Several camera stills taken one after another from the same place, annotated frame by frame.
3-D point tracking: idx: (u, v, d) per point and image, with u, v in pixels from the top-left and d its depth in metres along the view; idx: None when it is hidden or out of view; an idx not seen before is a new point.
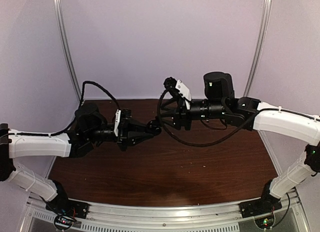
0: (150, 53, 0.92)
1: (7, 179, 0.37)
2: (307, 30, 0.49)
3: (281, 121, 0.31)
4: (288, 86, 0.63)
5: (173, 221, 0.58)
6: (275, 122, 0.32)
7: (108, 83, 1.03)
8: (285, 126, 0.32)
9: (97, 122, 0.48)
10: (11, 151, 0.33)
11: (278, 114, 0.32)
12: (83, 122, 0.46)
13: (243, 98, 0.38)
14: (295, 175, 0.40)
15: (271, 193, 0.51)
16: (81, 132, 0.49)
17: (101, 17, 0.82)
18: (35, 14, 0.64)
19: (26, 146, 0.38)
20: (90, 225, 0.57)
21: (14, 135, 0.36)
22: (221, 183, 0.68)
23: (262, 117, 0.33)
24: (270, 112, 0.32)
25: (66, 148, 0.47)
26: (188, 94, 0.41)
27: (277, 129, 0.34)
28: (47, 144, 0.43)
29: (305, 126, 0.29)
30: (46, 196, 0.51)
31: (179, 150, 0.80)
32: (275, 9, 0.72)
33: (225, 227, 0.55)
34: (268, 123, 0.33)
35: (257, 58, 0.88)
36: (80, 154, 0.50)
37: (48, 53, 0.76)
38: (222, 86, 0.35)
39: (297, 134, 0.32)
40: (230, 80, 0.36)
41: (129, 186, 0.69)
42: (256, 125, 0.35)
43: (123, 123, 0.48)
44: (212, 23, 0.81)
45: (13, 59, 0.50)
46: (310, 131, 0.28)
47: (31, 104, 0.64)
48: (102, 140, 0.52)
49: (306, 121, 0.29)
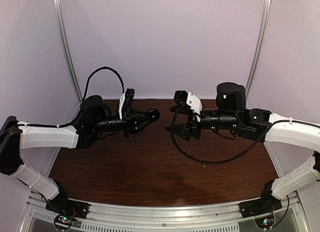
0: (150, 52, 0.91)
1: (14, 173, 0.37)
2: (307, 32, 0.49)
3: (292, 132, 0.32)
4: (288, 86, 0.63)
5: (173, 221, 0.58)
6: (286, 133, 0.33)
7: (108, 82, 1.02)
8: (295, 137, 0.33)
9: (102, 112, 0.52)
10: (21, 142, 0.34)
11: (289, 126, 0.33)
12: (89, 114, 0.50)
13: (254, 109, 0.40)
14: (301, 179, 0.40)
15: (273, 194, 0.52)
16: (86, 124, 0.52)
17: (101, 17, 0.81)
18: (35, 13, 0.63)
19: (36, 137, 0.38)
20: (90, 225, 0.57)
21: (24, 126, 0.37)
22: (221, 183, 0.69)
23: (274, 129, 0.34)
24: (282, 125, 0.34)
25: (74, 138, 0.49)
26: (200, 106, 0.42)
27: (287, 139, 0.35)
28: (57, 135, 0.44)
29: (316, 137, 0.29)
30: (47, 195, 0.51)
31: (179, 150, 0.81)
32: (275, 10, 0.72)
33: (225, 227, 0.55)
34: (279, 135, 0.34)
35: (257, 58, 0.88)
36: (85, 145, 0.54)
37: (48, 52, 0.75)
38: (236, 98, 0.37)
39: (308, 144, 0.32)
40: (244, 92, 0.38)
41: (129, 186, 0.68)
42: (268, 138, 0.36)
43: (129, 99, 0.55)
44: (213, 22, 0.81)
45: (14, 59, 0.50)
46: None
47: (31, 104, 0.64)
48: (108, 130, 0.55)
49: (316, 131, 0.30)
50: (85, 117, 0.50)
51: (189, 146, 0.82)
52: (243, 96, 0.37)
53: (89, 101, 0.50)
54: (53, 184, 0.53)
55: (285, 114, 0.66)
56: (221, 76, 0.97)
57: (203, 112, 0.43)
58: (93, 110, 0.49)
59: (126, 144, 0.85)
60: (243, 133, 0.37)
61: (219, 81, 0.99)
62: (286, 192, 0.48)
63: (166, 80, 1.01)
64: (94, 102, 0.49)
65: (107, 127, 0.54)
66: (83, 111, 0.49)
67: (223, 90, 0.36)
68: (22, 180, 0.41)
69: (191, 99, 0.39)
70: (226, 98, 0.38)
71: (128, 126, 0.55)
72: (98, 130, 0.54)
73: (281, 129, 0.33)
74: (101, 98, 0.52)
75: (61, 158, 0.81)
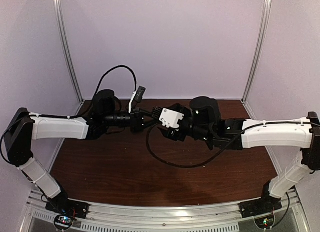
0: (150, 52, 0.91)
1: (23, 165, 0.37)
2: (307, 30, 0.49)
3: (268, 134, 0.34)
4: (288, 85, 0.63)
5: (173, 221, 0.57)
6: (263, 136, 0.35)
7: (108, 83, 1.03)
8: (273, 138, 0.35)
9: (112, 105, 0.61)
10: (34, 132, 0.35)
11: (263, 129, 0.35)
12: (101, 105, 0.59)
13: (229, 120, 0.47)
14: (293, 176, 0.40)
15: (271, 194, 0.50)
16: (97, 115, 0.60)
17: (101, 17, 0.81)
18: (35, 13, 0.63)
19: (50, 127, 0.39)
20: (90, 225, 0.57)
21: (36, 117, 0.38)
22: (221, 183, 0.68)
23: (248, 134, 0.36)
24: (256, 129, 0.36)
25: (84, 129, 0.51)
26: (174, 122, 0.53)
27: (266, 142, 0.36)
28: (69, 126, 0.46)
29: (294, 133, 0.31)
30: (49, 193, 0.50)
31: (179, 150, 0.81)
32: (274, 10, 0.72)
33: (225, 227, 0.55)
34: (257, 139, 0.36)
35: (257, 58, 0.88)
36: (94, 136, 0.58)
37: (48, 52, 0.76)
38: (208, 112, 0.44)
39: (288, 142, 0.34)
40: (215, 106, 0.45)
41: (129, 186, 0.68)
42: (245, 144, 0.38)
43: (139, 95, 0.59)
44: (213, 22, 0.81)
45: (14, 60, 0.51)
46: (299, 136, 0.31)
47: (31, 104, 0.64)
48: (115, 124, 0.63)
49: (293, 128, 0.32)
50: (97, 108, 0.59)
51: (189, 146, 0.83)
52: (214, 109, 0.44)
53: (102, 94, 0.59)
54: (56, 182, 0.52)
55: (285, 113, 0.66)
56: (221, 76, 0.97)
57: (182, 121, 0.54)
58: (105, 101, 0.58)
59: (126, 144, 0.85)
60: (218, 143, 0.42)
61: (219, 81, 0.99)
62: (285, 190, 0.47)
63: (166, 81, 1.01)
64: (107, 95, 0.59)
65: (116, 120, 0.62)
66: (96, 101, 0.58)
67: (195, 106, 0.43)
68: (29, 175, 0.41)
69: (163, 118, 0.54)
70: (199, 113, 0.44)
71: (134, 121, 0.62)
72: (107, 122, 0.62)
73: (256, 133, 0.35)
74: (112, 93, 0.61)
75: (61, 158, 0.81)
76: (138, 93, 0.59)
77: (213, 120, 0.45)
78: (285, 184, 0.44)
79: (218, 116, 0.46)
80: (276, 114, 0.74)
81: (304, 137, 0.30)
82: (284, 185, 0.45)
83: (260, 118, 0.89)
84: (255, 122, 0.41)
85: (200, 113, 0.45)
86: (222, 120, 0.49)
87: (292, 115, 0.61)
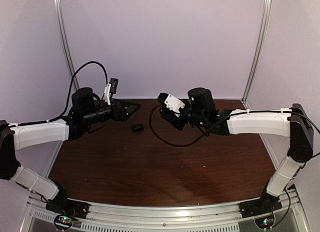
0: (150, 52, 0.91)
1: (12, 177, 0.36)
2: (307, 30, 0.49)
3: (249, 121, 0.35)
4: (287, 85, 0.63)
5: (173, 221, 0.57)
6: (247, 124, 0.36)
7: (97, 81, 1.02)
8: (256, 126, 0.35)
9: (91, 103, 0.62)
10: (16, 142, 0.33)
11: (246, 116, 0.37)
12: (80, 103, 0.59)
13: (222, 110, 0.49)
14: (285, 171, 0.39)
15: (268, 191, 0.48)
16: (76, 114, 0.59)
17: (101, 17, 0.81)
18: (35, 12, 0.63)
19: (30, 135, 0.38)
20: (90, 225, 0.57)
21: (15, 126, 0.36)
22: (221, 183, 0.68)
23: (232, 120, 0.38)
24: (239, 117, 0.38)
25: (65, 130, 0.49)
26: (177, 106, 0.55)
27: (253, 131, 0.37)
28: (49, 130, 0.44)
29: (273, 121, 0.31)
30: (47, 195, 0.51)
31: (179, 150, 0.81)
32: (274, 10, 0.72)
33: (225, 227, 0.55)
34: (240, 125, 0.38)
35: (257, 58, 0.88)
36: (76, 135, 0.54)
37: (48, 52, 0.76)
38: (202, 100, 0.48)
39: (272, 131, 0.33)
40: (209, 95, 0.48)
41: (129, 186, 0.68)
42: (231, 130, 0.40)
43: (114, 86, 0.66)
44: (213, 22, 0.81)
45: (15, 60, 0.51)
46: (278, 124, 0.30)
47: (31, 103, 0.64)
48: (98, 120, 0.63)
49: (273, 116, 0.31)
50: (76, 107, 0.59)
51: (189, 146, 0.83)
52: (206, 97, 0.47)
53: (80, 93, 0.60)
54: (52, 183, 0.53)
55: None
56: (221, 76, 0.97)
57: (182, 110, 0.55)
58: (84, 99, 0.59)
59: (126, 144, 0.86)
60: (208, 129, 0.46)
61: (219, 81, 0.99)
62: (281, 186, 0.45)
63: (165, 80, 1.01)
64: (85, 92, 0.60)
65: (98, 116, 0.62)
66: (75, 100, 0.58)
67: (191, 94, 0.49)
68: (20, 182, 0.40)
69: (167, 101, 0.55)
70: (194, 100, 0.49)
71: (118, 110, 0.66)
72: (88, 121, 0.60)
73: (239, 119, 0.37)
74: (91, 90, 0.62)
75: (61, 159, 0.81)
76: (112, 85, 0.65)
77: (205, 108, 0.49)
78: (278, 180, 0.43)
79: (211, 104, 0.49)
80: None
81: (281, 124, 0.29)
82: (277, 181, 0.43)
83: None
84: (241, 111, 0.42)
85: (195, 99, 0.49)
86: (217, 110, 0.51)
87: None
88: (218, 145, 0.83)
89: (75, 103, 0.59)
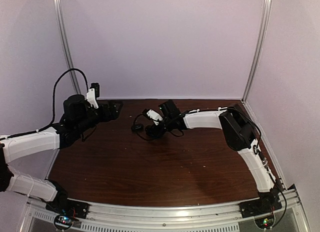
0: (150, 52, 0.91)
1: (7, 187, 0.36)
2: (307, 31, 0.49)
3: (196, 117, 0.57)
4: (287, 85, 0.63)
5: (174, 221, 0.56)
6: (196, 119, 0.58)
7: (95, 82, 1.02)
8: (203, 120, 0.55)
9: (83, 109, 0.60)
10: (6, 155, 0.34)
11: (195, 113, 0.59)
12: (72, 111, 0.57)
13: (184, 111, 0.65)
14: (254, 162, 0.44)
15: (258, 187, 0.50)
16: (68, 122, 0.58)
17: (101, 17, 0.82)
18: (35, 13, 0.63)
19: (20, 146, 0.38)
20: (90, 225, 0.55)
21: (5, 139, 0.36)
22: (221, 183, 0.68)
23: (187, 117, 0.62)
24: (193, 114, 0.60)
25: (56, 139, 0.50)
26: (156, 116, 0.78)
27: (200, 124, 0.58)
28: (40, 140, 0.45)
29: (212, 116, 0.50)
30: (47, 197, 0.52)
31: (179, 151, 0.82)
32: (274, 10, 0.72)
33: (224, 227, 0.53)
34: (191, 119, 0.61)
35: (258, 58, 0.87)
36: (67, 142, 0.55)
37: (48, 52, 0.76)
38: (167, 107, 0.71)
39: (211, 124, 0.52)
40: (170, 102, 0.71)
41: (129, 186, 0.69)
42: (188, 125, 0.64)
43: (98, 90, 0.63)
44: (213, 22, 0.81)
45: (15, 60, 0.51)
46: (215, 118, 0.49)
47: (31, 103, 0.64)
48: (88, 124, 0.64)
49: (213, 112, 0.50)
50: (68, 114, 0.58)
51: (189, 146, 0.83)
52: (167, 104, 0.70)
53: (73, 99, 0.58)
54: (50, 185, 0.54)
55: (284, 113, 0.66)
56: (220, 76, 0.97)
57: (160, 120, 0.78)
58: (76, 106, 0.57)
59: (126, 144, 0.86)
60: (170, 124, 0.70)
61: (219, 81, 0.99)
62: (268, 180, 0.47)
63: (165, 80, 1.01)
64: (77, 99, 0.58)
65: (90, 121, 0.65)
66: (67, 107, 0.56)
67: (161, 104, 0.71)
68: (18, 190, 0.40)
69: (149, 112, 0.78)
70: (162, 109, 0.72)
71: (108, 109, 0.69)
72: (80, 128, 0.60)
73: (191, 116, 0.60)
74: (83, 97, 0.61)
75: (61, 159, 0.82)
76: (96, 88, 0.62)
77: (167, 113, 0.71)
78: (258, 175, 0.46)
79: (171, 107, 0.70)
80: (275, 114, 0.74)
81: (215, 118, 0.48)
82: (257, 177, 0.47)
83: (260, 118, 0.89)
84: (192, 111, 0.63)
85: (163, 107, 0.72)
86: (179, 110, 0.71)
87: (291, 115, 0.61)
88: (218, 146, 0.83)
89: (67, 110, 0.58)
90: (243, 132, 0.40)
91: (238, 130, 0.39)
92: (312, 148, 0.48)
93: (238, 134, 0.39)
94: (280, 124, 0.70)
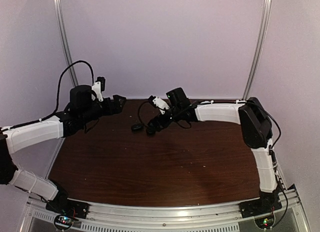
0: (150, 52, 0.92)
1: (11, 180, 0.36)
2: (307, 31, 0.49)
3: (210, 108, 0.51)
4: (287, 84, 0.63)
5: (174, 221, 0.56)
6: (210, 111, 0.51)
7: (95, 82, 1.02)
8: (218, 113, 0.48)
9: (88, 99, 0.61)
10: (10, 146, 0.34)
11: (209, 105, 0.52)
12: (78, 99, 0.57)
13: (195, 102, 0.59)
14: (264, 163, 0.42)
15: (262, 188, 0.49)
16: (73, 110, 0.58)
17: (102, 18, 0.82)
18: (35, 13, 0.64)
19: (24, 136, 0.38)
20: (90, 225, 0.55)
21: (8, 130, 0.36)
22: (221, 183, 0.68)
23: (199, 108, 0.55)
24: (206, 106, 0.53)
25: (59, 127, 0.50)
26: (163, 104, 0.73)
27: (213, 117, 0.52)
28: (43, 129, 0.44)
29: (230, 110, 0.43)
30: (47, 196, 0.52)
31: (179, 150, 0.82)
32: (274, 10, 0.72)
33: (225, 227, 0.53)
34: (204, 111, 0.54)
35: (258, 57, 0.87)
36: (71, 132, 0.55)
37: (48, 52, 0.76)
38: (177, 95, 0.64)
39: (226, 118, 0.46)
40: (181, 92, 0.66)
41: (129, 186, 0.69)
42: (199, 118, 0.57)
43: (103, 83, 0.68)
44: (213, 22, 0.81)
45: (15, 60, 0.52)
46: (232, 112, 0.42)
47: (31, 104, 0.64)
48: (92, 115, 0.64)
49: (231, 106, 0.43)
50: (73, 102, 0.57)
51: (189, 146, 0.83)
52: (177, 92, 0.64)
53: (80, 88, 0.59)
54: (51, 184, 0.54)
55: (284, 112, 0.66)
56: (221, 76, 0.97)
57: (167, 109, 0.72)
58: (82, 95, 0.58)
59: (127, 144, 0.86)
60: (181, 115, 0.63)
61: (219, 81, 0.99)
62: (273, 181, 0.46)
63: (165, 80, 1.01)
64: (84, 88, 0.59)
65: (95, 111, 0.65)
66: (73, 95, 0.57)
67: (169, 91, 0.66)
68: (20, 186, 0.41)
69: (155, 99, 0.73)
70: (170, 97, 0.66)
71: (112, 103, 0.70)
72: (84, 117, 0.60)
73: (203, 107, 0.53)
74: (90, 87, 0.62)
75: (61, 159, 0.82)
76: (102, 82, 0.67)
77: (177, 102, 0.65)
78: (265, 176, 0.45)
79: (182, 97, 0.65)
80: (275, 114, 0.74)
81: (233, 111, 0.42)
82: (263, 177, 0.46)
83: None
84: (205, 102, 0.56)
85: (172, 96, 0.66)
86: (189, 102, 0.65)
87: (291, 115, 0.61)
88: (218, 146, 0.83)
89: (73, 99, 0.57)
90: (261, 129, 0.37)
91: (257, 127, 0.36)
92: (312, 148, 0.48)
93: (258, 132, 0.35)
94: (280, 124, 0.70)
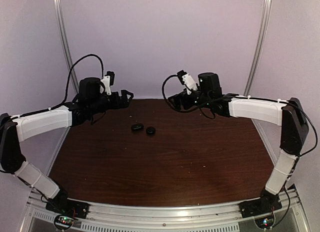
0: (150, 52, 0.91)
1: (17, 171, 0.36)
2: (307, 31, 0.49)
3: (246, 104, 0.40)
4: (287, 84, 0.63)
5: (174, 221, 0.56)
6: (244, 108, 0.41)
7: None
8: (254, 110, 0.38)
9: (96, 91, 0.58)
10: (19, 133, 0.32)
11: (245, 100, 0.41)
12: (87, 89, 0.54)
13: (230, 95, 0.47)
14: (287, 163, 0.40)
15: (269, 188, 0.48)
16: (81, 99, 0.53)
17: (102, 18, 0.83)
18: (35, 12, 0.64)
19: (33, 124, 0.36)
20: (90, 225, 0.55)
21: (18, 117, 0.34)
22: (221, 183, 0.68)
23: (233, 102, 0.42)
24: (239, 101, 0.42)
25: (68, 116, 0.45)
26: (192, 83, 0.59)
27: (248, 115, 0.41)
28: (52, 117, 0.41)
29: (271, 109, 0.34)
30: (48, 195, 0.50)
31: (179, 151, 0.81)
32: (274, 10, 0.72)
33: (225, 227, 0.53)
34: (238, 106, 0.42)
35: (258, 57, 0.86)
36: (79, 122, 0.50)
37: (48, 51, 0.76)
38: (212, 80, 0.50)
39: (265, 116, 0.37)
40: (217, 80, 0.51)
41: (129, 186, 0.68)
42: (231, 113, 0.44)
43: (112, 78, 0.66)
44: (213, 22, 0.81)
45: (15, 60, 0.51)
46: (274, 112, 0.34)
47: (31, 104, 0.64)
48: (99, 108, 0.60)
49: (271, 104, 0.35)
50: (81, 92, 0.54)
51: (189, 146, 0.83)
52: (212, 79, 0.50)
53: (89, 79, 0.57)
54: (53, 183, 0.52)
55: None
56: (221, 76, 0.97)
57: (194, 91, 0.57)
58: (91, 85, 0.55)
59: (127, 144, 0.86)
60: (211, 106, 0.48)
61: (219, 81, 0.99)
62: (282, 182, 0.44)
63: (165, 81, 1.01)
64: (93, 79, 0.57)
65: (102, 104, 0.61)
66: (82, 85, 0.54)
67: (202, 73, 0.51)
68: (25, 178, 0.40)
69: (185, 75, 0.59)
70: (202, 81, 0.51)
71: (120, 98, 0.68)
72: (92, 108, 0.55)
73: (239, 102, 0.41)
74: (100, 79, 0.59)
75: (61, 159, 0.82)
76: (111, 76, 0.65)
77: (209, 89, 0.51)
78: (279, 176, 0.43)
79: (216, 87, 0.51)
80: None
81: (275, 112, 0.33)
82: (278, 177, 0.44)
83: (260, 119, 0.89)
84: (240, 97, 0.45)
85: (204, 81, 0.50)
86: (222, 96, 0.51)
87: None
88: (218, 146, 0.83)
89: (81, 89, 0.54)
90: (304, 134, 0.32)
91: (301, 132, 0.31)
92: (313, 148, 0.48)
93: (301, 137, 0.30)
94: None
